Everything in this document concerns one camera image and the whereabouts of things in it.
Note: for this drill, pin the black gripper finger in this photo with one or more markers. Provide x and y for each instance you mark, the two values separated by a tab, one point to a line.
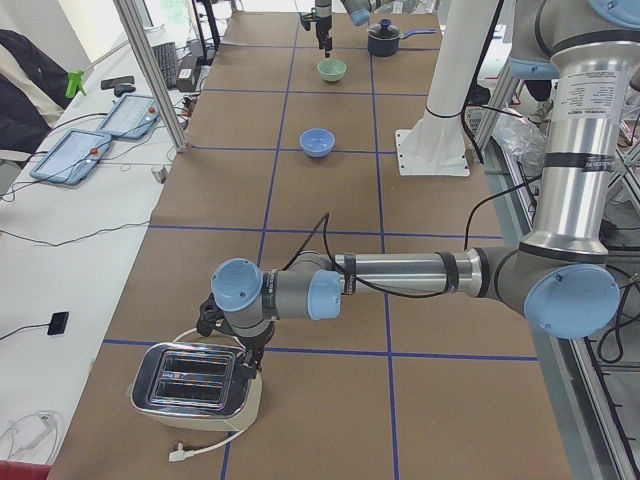
250	365
325	44

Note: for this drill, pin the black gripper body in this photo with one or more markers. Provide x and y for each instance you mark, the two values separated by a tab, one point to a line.
324	22
258	341

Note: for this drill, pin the green bowl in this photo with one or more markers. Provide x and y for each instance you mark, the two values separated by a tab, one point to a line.
332	69

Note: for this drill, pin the blue bowl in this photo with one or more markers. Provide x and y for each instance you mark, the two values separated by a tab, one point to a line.
317	142

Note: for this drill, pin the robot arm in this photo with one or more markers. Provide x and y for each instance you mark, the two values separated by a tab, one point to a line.
556	277
359	13

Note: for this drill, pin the dark blue saucepan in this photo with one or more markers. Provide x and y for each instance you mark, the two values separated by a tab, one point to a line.
384	37

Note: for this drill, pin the chrome and white toaster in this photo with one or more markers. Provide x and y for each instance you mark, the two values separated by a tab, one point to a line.
196	386

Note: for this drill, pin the white power plug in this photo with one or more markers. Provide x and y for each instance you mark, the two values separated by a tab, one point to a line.
180	453

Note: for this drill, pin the black keyboard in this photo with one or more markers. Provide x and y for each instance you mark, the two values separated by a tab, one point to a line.
166	59

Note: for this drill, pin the small black square device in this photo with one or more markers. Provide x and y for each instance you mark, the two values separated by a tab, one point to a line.
58	323

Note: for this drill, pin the blue teach pendant far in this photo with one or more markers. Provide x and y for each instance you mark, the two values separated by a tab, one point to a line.
131	117

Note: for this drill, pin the blue teach pendant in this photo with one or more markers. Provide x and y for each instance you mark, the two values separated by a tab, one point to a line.
131	117
73	157

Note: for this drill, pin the black computer mouse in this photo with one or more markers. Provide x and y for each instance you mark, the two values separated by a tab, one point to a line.
123	88

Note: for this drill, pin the green clamp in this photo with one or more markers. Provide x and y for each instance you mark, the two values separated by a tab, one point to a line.
74	84

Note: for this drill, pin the blue teach pendant near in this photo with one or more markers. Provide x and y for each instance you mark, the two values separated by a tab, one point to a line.
73	157

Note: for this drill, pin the black jacket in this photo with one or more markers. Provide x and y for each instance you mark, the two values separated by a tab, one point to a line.
33	88

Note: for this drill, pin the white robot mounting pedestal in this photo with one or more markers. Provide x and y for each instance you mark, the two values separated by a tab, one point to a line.
435	145

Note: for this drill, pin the aluminium frame post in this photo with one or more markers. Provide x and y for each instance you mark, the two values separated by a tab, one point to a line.
133	27

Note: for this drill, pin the aluminium frame rail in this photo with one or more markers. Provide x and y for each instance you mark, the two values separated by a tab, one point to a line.
596	405

